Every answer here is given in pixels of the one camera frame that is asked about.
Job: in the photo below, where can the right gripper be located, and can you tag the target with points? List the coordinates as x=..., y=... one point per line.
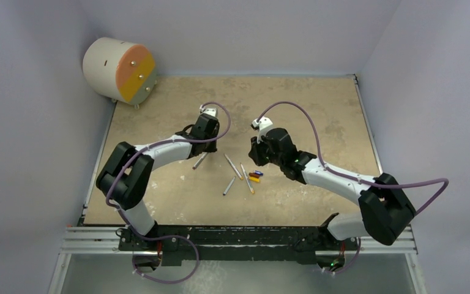
x=257, y=151

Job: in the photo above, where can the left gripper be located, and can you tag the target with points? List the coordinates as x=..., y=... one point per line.
x=211, y=148

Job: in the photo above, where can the white pen black end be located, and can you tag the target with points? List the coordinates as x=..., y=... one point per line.
x=199, y=161

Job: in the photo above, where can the white pen orange tip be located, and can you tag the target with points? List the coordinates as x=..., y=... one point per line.
x=245, y=174

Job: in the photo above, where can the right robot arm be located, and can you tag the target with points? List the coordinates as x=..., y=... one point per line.
x=383, y=213

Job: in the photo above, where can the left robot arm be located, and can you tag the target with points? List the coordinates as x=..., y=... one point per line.
x=124, y=178

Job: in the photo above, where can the yellow pen cap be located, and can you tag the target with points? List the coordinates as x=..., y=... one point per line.
x=256, y=180

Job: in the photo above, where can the round cabinet with coloured drawers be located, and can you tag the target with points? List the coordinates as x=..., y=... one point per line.
x=122, y=71

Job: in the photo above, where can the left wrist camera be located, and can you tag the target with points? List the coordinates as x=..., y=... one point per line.
x=209, y=112

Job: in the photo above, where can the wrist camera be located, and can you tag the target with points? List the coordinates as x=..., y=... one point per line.
x=209, y=112
x=262, y=126

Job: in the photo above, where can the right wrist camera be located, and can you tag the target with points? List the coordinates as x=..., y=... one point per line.
x=262, y=126

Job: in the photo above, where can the black base frame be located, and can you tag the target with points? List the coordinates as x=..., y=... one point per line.
x=304, y=245

